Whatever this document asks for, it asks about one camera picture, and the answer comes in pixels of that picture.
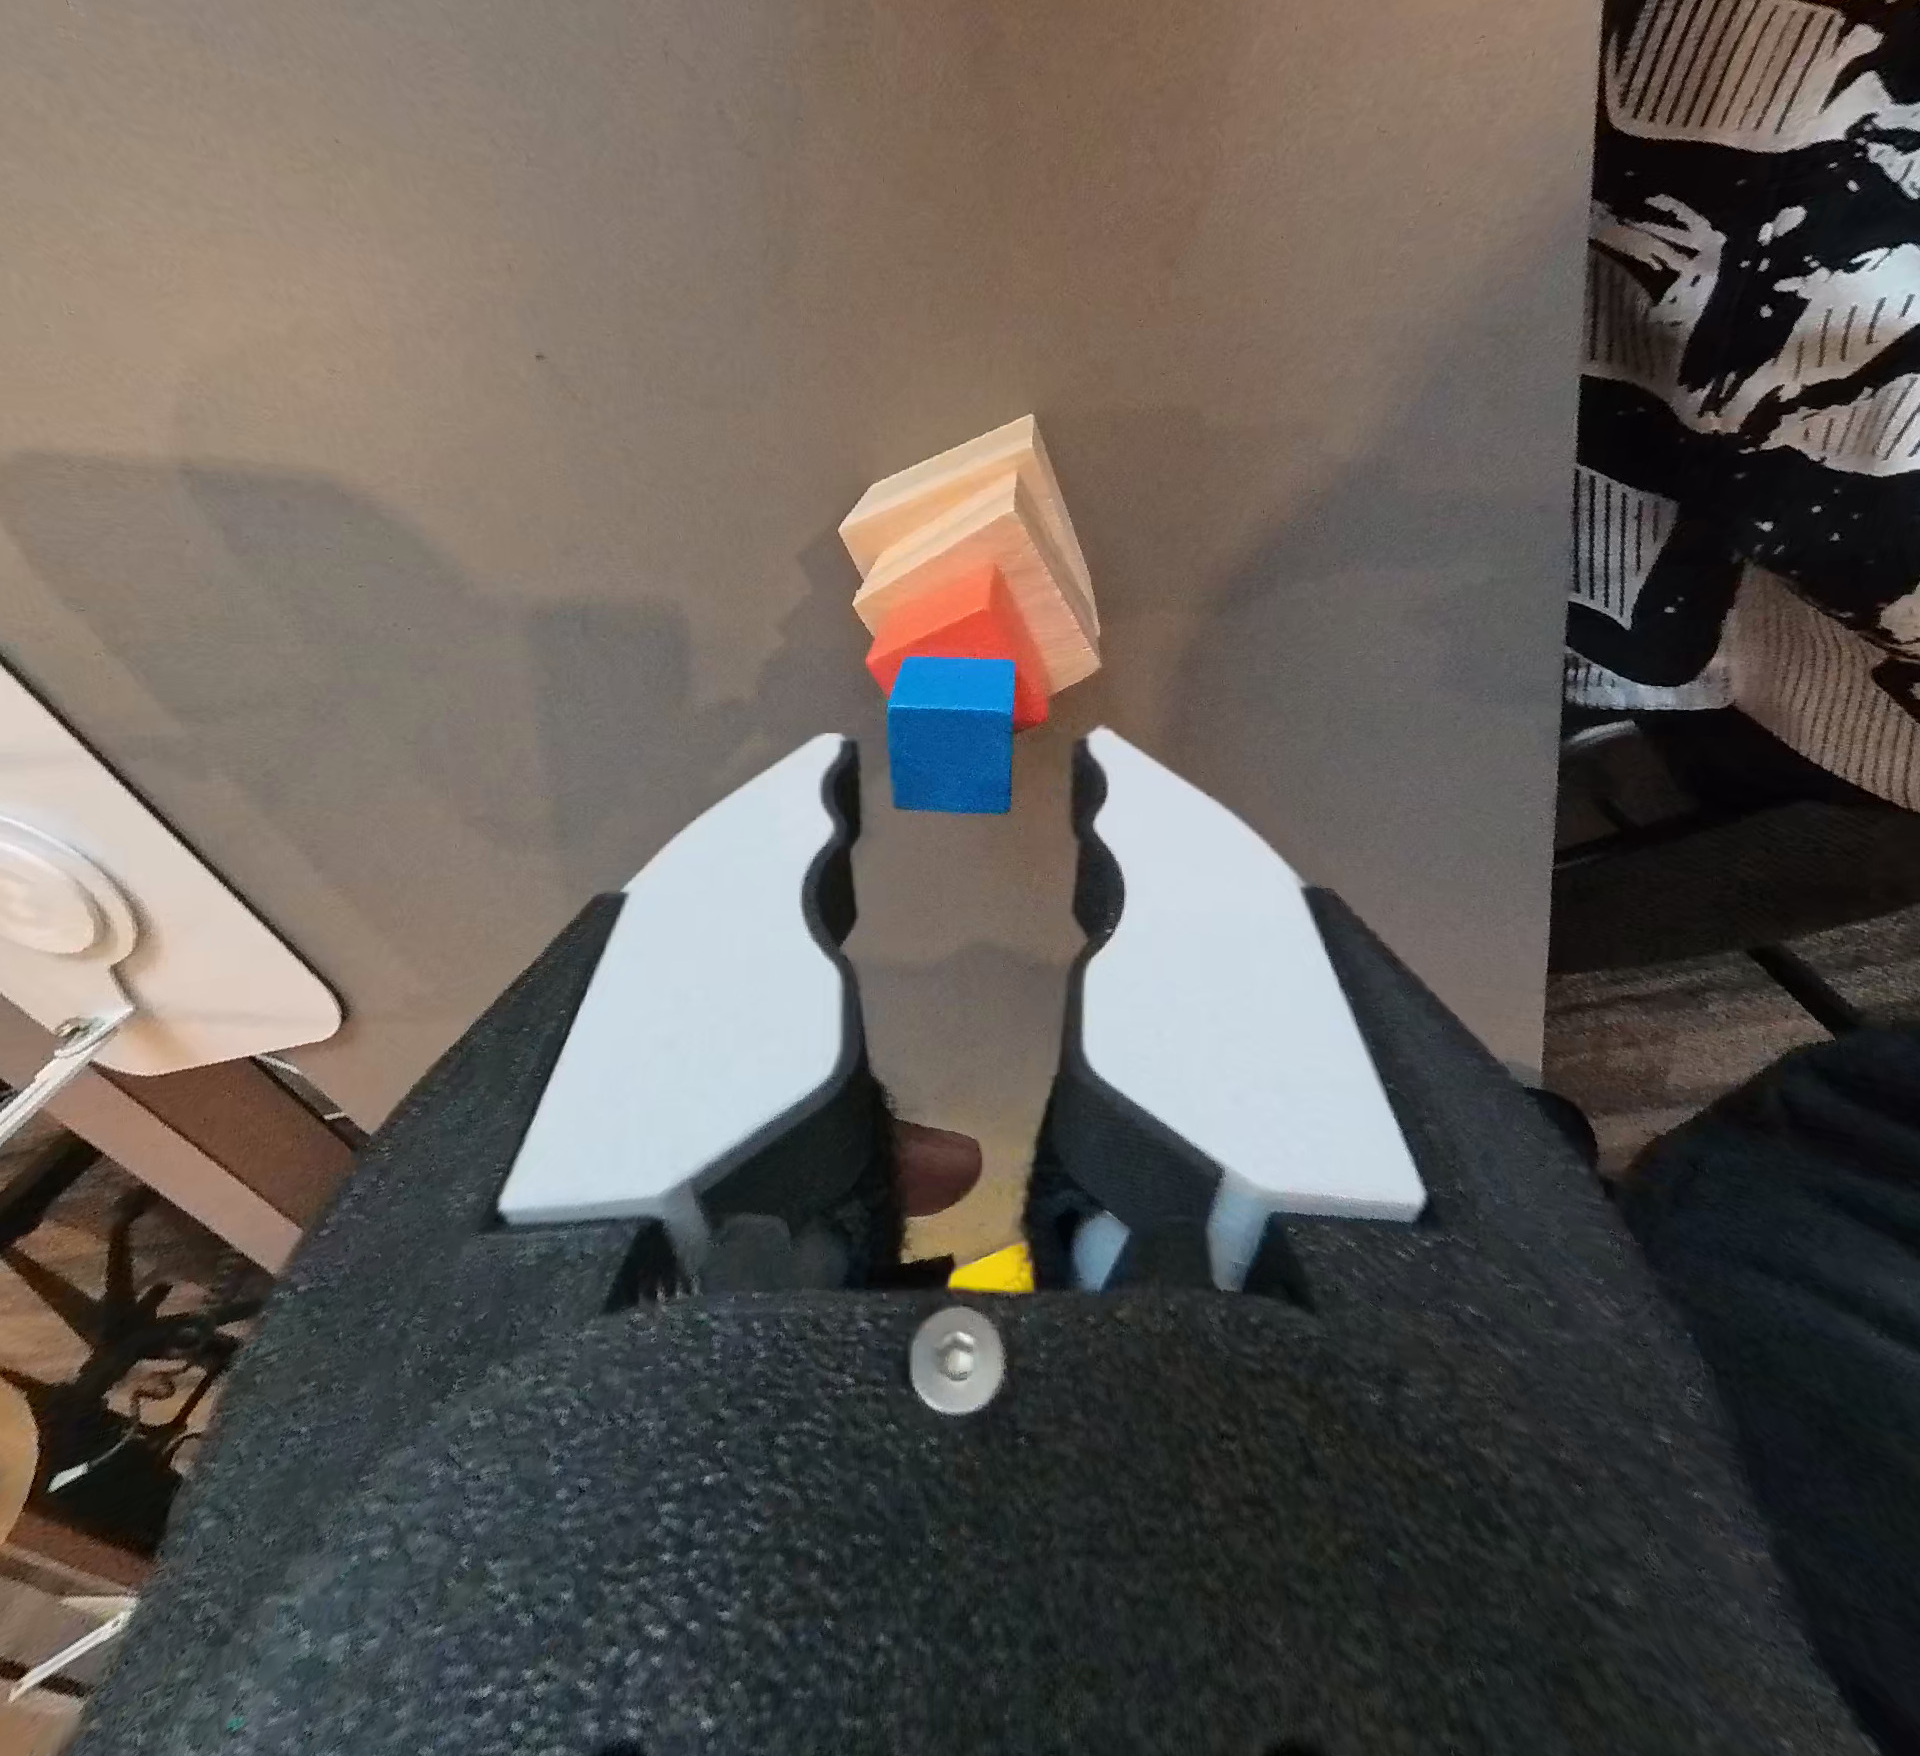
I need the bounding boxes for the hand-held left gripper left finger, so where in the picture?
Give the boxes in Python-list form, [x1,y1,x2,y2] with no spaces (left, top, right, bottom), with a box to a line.
[497,730,903,1248]

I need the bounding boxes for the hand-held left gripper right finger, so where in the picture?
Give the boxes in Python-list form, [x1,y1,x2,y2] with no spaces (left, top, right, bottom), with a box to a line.
[1031,727,1430,1234]

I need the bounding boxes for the tiny blue cube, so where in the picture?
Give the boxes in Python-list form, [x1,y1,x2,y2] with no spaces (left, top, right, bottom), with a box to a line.
[887,656,1022,819]

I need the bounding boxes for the small red cube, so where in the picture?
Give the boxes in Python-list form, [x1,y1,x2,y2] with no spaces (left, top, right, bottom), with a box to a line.
[864,572,1059,738]

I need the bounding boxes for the medium wooden cube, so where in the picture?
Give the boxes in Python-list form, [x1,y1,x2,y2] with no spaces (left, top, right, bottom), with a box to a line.
[850,477,1087,695]

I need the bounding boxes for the large wooden cube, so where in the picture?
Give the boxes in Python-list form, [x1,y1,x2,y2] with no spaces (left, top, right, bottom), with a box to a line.
[839,416,1107,690]

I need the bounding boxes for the black office chair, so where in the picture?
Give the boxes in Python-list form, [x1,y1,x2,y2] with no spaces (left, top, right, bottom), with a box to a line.
[1546,715,1920,983]

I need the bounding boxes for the white document stand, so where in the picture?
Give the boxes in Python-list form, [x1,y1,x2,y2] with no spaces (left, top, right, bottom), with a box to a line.
[0,658,348,1080]

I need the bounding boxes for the person's printed shirt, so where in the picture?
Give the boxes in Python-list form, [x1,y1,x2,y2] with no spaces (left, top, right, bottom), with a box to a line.
[1561,0,1920,815]

